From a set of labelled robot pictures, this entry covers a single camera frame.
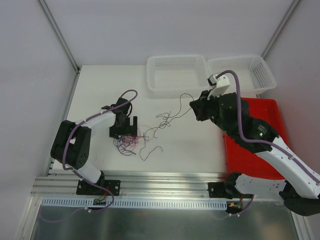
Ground purple thin cable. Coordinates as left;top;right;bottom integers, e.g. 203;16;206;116
112;136;141;156

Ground pink thin cable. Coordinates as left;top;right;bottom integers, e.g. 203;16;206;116
119;123;146;151

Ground dark brown thin cable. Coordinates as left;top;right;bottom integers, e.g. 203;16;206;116
156;93;194;126

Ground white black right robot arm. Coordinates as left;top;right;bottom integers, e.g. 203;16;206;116
189;90;320;217

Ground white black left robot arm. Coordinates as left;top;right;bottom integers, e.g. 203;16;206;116
50;97;138;195

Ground white perforated basket right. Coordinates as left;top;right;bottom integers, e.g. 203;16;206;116
207;54;277;96

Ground white perforated basket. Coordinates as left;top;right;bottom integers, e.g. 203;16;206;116
207;54;277;96
146;54;209;99

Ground red plastic tray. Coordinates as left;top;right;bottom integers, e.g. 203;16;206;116
224;98;288;180

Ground white perforated basket left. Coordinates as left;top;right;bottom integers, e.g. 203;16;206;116
146;54;209;99

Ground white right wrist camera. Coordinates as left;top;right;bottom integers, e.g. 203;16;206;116
207;74;230;100

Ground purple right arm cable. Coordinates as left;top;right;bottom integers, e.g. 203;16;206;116
217;70;320;185

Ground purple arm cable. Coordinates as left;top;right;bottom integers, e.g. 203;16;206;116
217;70;320;185
61;89;138;187

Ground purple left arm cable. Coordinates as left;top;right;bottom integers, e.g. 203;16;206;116
61;89;138;187

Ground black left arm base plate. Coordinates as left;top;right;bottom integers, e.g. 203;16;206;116
76;179;121;196

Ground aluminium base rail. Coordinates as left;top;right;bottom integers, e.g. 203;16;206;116
31;171;298;198

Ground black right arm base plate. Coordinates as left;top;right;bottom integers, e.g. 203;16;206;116
207;182;253;200

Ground aluminium frame post right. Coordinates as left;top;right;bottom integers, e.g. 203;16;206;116
260;0;303;60

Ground aluminium frame post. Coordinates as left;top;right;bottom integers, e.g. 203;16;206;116
37;0;80;73
260;0;303;60

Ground white slotted cable duct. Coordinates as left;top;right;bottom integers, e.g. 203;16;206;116
41;196;228;211

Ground aluminium frame post left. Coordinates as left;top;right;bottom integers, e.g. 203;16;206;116
37;0;80;73

